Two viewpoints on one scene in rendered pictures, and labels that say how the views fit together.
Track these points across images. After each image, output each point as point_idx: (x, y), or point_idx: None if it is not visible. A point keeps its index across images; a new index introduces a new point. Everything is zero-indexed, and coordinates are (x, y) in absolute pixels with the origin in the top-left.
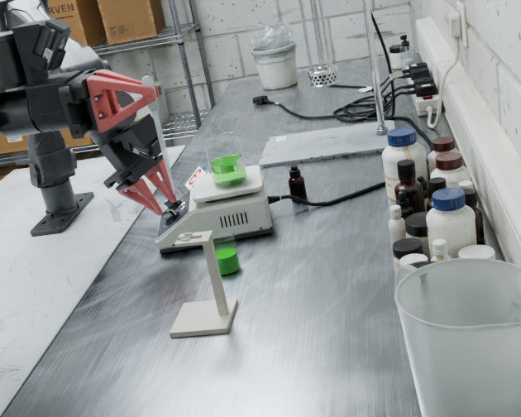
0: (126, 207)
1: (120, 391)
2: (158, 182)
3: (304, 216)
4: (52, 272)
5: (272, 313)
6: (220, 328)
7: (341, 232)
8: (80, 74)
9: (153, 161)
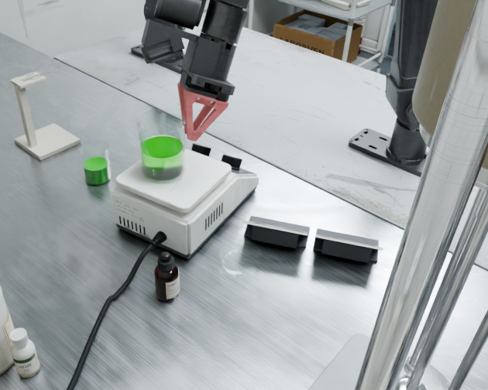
0: (366, 192)
1: (36, 100)
2: (207, 117)
3: (115, 268)
4: (253, 121)
5: None
6: (18, 137)
7: (32, 261)
8: None
9: (184, 83)
